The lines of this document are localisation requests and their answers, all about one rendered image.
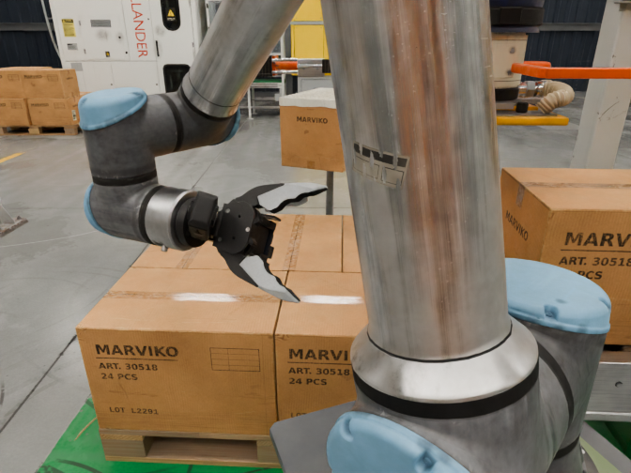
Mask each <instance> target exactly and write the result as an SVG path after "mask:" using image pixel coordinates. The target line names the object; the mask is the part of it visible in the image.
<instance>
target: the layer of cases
mask: <svg viewBox="0 0 631 473"><path fill-rule="evenodd" d="M268 215H272V216H276V217H277V218H279V219H281V221H273V222H275V223H277V224H276V228H275V231H274V233H273V234H274V236H273V240H272V243H271V244H270V246H272V247H274V251H273V255H272V258H271V259H269V258H268V261H267V262H268V263H269V270H270V272H271V273H272V274H273V275H275V276H277V277H279V278H280V279H281V281H282V284H283V285H284V286H286V287H287V288H289V289H291V290H292V291H293V292H294V293H295V295H296V296H297V297H298V298H299V299H300V303H295V302H289V301H285V300H282V299H279V298H277V297H275V296H273V295H271V294H269V293H267V292H265V291H263V290H261V289H259V288H258V287H255V286H253V285H252V284H250V283H248V282H245V281H244V280H243V279H241V278H239V277H237V276H236V275H235V274H234V273H233V272H232V271H231V270H230V269H229V267H228V265H227V264H226V262H225V260H224V259H223V257H222V256H220V254H219V253H218V251H217V248H216V247H214V246H212V244H213V242H210V241H206V242H205V243H204V244H203V245H202V246H200V247H197V248H192V249H190V250H188V251H185V252H182V251H178V250H173V249H170V248H168V251H167V252H162V250H161V248H162V247H161V246H156V245H152V244H151V245H150V246H149V247H148V248H147V250H146V251H145V252H144V253H143V254H142V255H141V256H140V257H139V258H138V259H137V261H136V262H135V263H134V264H133V265H132V266H131V267H130V268H129V269H128V270H127V272H126V273H125V274H124V275H123V276H122V277H121V278H120V279H119V280H118V281H117V282H116V284H115V285H114V286H113V287H112V288H111V289H110V290H109V291H108V292H107V293H106V295H105V296H104V297H103V298H102V299H101V300H100V301H99V302H98V303H97V304H96V306H95V307H94V308H93V309H92V310H91V311H90V312H89V313H88V314H87V315H86V316H85V318H84V319H83V320H82V321H81V322H80V323H79V324H78V325H77V326H76V327H75V329H76V334H77V338H78V342H79V345H80V349H81V353H82V357H83V361H84V366H85V372H86V376H87V380H88V384H89V387H90V391H91V396H92V400H93V404H94V407H95V411H96V415H97V419H98V423H99V427H100V428H103V429H126V430H149V431H171V432H195V433H217V434H240V435H269V429H270V428H271V426H272V425H273V423H274V422H277V421H281V420H287V419H291V418H294V417H297V416H300V415H304V414H308V413H311V412H315V411H318V410H321V409H325V408H329V407H332V406H336V405H339V404H345V403H348V402H352V401H356V400H357V392H356V388H355V383H354V377H353V372H352V366H351V360H350V348H351V345H352V343H353V341H354V340H355V338H356V336H357V335H358V334H359V333H360V332H361V331H362V329H363V328H364V327H365V326H366V325H367V324H368V323H369V322H368V316H367V310H366V303H365V297H364V291H363V284H362V273H361V266H360V260H359V254H358V247H357V241H356V235H355V228H354V222H353V216H348V215H343V230H342V215H297V214H268Z"/></svg>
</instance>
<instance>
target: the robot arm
mask: <svg viewBox="0 0 631 473"><path fill-rule="evenodd" d="M303 1H304V0H223V1H222V2H221V4H220V6H219V8H218V10H217V12H216V14H215V17H214V19H213V21H212V23H211V25H210V27H209V29H208V31H207V34H206V36H205V38H204V40H203V42H202V44H201V46H200V48H199V51H198V53H197V55H196V57H195V58H194V60H193V62H192V65H191V68H190V70H189V72H188V73H187V74H186V75H185V76H184V78H183V80H182V82H181V84H180V87H179V89H178V91H176V92H170V93H161V94H154V95H147V94H146V92H145V91H144V90H143V89H141V88H138V87H120V88H115V89H105V90H100V91H96V92H92V93H89V94H87V95H84V96H83V97H81V98H80V100H79V102H78V109H79V116H80V128H81V129H82V131H83V136H84V140H85V148H86V153H87V157H88V162H89V167H90V171H91V175H92V180H93V182H92V183H91V184H90V185H89V187H88V188H87V190H86V192H85V198H84V210H85V215H86V218H87V219H88V221H89V223H90V224H91V225H92V226H93V227H94V228H95V229H97V230H98V231H100V232H102V233H104V234H107V235H109V236H111V237H116V238H126V239H130V240H135V241H139V242H144V243H147V244H152V245H156V246H161V247H162V248H161V250H162V252H167V251H168V248H170V249H173V250H178V251H182V252H185V251H188V250H190V249H192V248H197V247H200V246H202V245H203V244H204V243H205V242H206V241H210V242H213V244H212V246H214V247H216V248H217V251H218V253H219V254H220V256H222V257H223V259H224V260H225V262H226V264H227V265H228V267H229V269H230V270H231V271H232V272H233V273H234V274H235V275H236V276H237V277H239V278H241V279H243V280H244V281H245V282H248V283H250V284H252V285H253V286H255V287H258V288H259V289H261V290H263V291H265V292H267V293H269V294H271V295H273V296H275V297H277V298H279V299H282V300H285V301H289V302H295V303H300V299H299V298H298V297H297V296H296V295H295V293H294V292H293V291H292V290H291V289H289V288H287V287H286V286H284V285H283V284H282V281H281V279H280V278H279V277H277V276H275V275H273V274H272V273H271V272H270V270H269V263H268V262H267V261H268V258H269V259H271V258H272V255H273V251H274V247H272V246H270V244H271V243H272V240H273V236H274V234H273V233H274V231H275V228H276V224H277V223H275V222H273V221H281V219H279V218H277V217H276V216H272V215H268V214H262V213H260V212H259V210H258V209H259V208H265V211H268V212H271V213H273V214H275V213H277V212H279V211H282V210H283V209H284V208H285V206H301V205H303V204H305V203H307V202H308V201H309V199H308V197H309V196H316V195H318V194H320V193H321V192H323V191H327V190H328V188H327V186H325V185H321V184H316V183H278V184H268V185H261V186H257V187H255V188H252V189H250V190H249V191H247V192H245V193H244V194H243V195H241V196H240V197H237V198H236V199H233V200H232V201H230V202H229V203H228V204H226V203H224V204H223V209H222V210H221V211H219V206H218V196H216V195H213V194H209V193H206V192H203V191H198V192H197V191H192V190H186V189H181V188H175V187H168V186H163V185H159V182H158V175H157V169H156V163H155V157H159V156H163V155H167V154H171V153H176V152H180V151H184V150H189V149H194V148H197V147H202V146H207V145H219V144H221V143H223V142H225V141H228V140H230V139H231V138H232V137H233V136H234V135H235V134H236V132H237V131H238V129H239V122H240V111H239V103H240V102H241V100H242V98H243V97H244V95H245V94H246V92H247V91H248V89H249V87H250V86H251V84H252V83H253V81H254V79H255V77H256V76H257V74H258V72H259V71H260V70H261V69H262V67H263V66H264V64H265V62H266V61H267V59H268V58H269V55H270V54H271V52H272V51H273V49H274V48H275V46H276V44H277V43H278V41H279V40H280V38H281V36H282V35H283V33H284V32H285V30H286V28H287V27H288V26H289V24H290V23H291V21H292V19H293V18H294V16H295V15H296V13H297V11H298V10H299V8H300V6H301V5H302V3H303ZM320 4H321V9H322V16H323V23H324V28H325V35H326V41H327V47H328V54H329V60H330V66H331V78H332V84H333V91H334V97H335V103H336V110H337V116H338V122H339V129H340V135H341V141H342V148H343V153H344V160H345V167H346V178H347V185H348V190H349V197H350V203H351V209H352V216H353V222H354V228H355V235H356V241H357V247H358V254H359V260H360V266H361V273H362V284H363V291H364V297H365V303H366V310H367V316H368V322H369V323H368V324H367V325H366V326H365V327H364V328H363V329H362V331H361V332H360V333H359V334H358V335H357V336H356V338H355V340H354V341H353V343H352V345H351V348H350V360H351V366H352V372H353V377H354V383H355V388H356V392H357V400H356V403H355V404H354V406H353V407H352V408H351V409H350V410H349V411H348V412H346V413H345V414H343V415H342V416H340V417H339V418H338V420H337V421H336V422H335V425H334V426H333V427H332V429H331V431H330V434H329V436H328V440H327V457H328V463H329V466H330V467H331V469H332V473H587V468H586V464H585V461H584V456H583V452H582V448H581V445H580V441H579V436H580V432H581V428H582V425H583V421H584V418H585V414H586V411H587V407H588V403H589V400H590V396H591V393H592V389H593V383H594V379H595V376H596V372H597V369H598V365H599V361H600V358H601V355H602V351H603V347H604V344H605V340H606V337H607V334H608V332H609V330H610V323H609V318H610V312H611V302H610V299H609V297H608V295H607V294H606V292H605V291H604V290H603V289H602V288H601V287H600V286H598V285H597V284H596V283H594V282H592V281H591V280H589V279H587V278H585V277H583V276H580V275H578V274H576V273H575V272H573V271H570V270H568V269H565V268H562V267H556V266H553V265H550V264H546V263H542V262H537V261H532V260H524V259H517V258H505V254H504V239H503V224H502V208H501V193H500V163H499V147H498V132H497V116H496V101H495V85H494V69H493V53H492V38H491V22H490V7H489V0H320ZM270 220H271V221H270Z"/></svg>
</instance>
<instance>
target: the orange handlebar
mask: <svg viewBox="0 0 631 473"><path fill-rule="evenodd" d="M297 64H298V61H297V62H275V66H274V67H275V69H276V70H298V68H297ZM511 72H513V73H517V74H522V75H527V76H531V77H536V78H546V79H631V68H552V67H551V64H550V63H549V62H547V61H524V63H523V64H521V63H514V64H512V67H511Z"/></svg>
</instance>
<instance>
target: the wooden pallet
mask: <svg viewBox="0 0 631 473"><path fill-rule="evenodd" d="M99 432H100V439H101V443H102V446H103V450H104V454H105V459H106V461H123V462H144V463H166V464H186V465H228V466H248V467H269V468H281V465H280V462H279V459H278V457H277V454H276V451H275V448H274V446H273V444H272V441H271V438H270V435H240V434H217V433H195V432H171V431H149V430H126V429H103V428H99Z"/></svg>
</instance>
